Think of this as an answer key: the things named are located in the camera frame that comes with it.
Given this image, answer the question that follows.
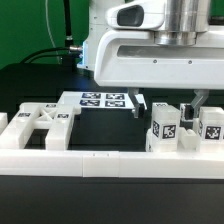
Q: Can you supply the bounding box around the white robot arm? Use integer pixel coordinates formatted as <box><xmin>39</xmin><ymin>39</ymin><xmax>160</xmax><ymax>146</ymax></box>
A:
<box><xmin>79</xmin><ymin>0</ymin><xmax>224</xmax><ymax>118</ymax></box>

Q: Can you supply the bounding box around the white U-shaped obstacle fence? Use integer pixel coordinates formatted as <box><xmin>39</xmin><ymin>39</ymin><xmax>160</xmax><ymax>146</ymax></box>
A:
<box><xmin>0</xmin><ymin>145</ymin><xmax>224</xmax><ymax>179</ymax></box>

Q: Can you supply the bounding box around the white block left edge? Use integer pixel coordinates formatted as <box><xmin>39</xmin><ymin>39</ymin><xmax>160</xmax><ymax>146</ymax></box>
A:
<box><xmin>0</xmin><ymin>112</ymin><xmax>8</xmax><ymax>134</ymax></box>

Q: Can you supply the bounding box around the black hose upright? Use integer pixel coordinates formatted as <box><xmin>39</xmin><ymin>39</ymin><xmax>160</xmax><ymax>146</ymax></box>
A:
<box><xmin>63</xmin><ymin>0</ymin><xmax>73</xmax><ymax>47</ymax></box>

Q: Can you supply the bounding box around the black cable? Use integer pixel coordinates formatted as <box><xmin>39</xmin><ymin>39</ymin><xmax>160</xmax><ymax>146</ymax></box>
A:
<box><xmin>19</xmin><ymin>45</ymin><xmax>84</xmax><ymax>64</ymax></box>

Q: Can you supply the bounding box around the white sheet with markers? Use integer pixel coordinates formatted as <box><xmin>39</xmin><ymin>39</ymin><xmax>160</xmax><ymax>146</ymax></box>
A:
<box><xmin>57</xmin><ymin>91</ymin><xmax>148</xmax><ymax>111</ymax></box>

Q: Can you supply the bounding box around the white chair back frame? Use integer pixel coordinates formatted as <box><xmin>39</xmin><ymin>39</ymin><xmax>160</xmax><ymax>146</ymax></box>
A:
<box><xmin>0</xmin><ymin>103</ymin><xmax>81</xmax><ymax>151</ymax></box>

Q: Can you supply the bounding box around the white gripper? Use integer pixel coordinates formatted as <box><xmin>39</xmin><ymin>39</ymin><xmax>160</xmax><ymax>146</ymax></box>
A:
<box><xmin>94</xmin><ymin>0</ymin><xmax>224</xmax><ymax>128</ymax></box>

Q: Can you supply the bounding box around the thin grey cable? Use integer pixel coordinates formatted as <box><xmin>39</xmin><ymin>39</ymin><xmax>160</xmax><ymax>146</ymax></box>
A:
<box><xmin>45</xmin><ymin>0</ymin><xmax>63</xmax><ymax>65</ymax></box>

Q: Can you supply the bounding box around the white chair seat part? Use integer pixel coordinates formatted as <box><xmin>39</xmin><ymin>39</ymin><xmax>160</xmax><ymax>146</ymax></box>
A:
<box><xmin>144</xmin><ymin>125</ymin><xmax>224</xmax><ymax>154</ymax></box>

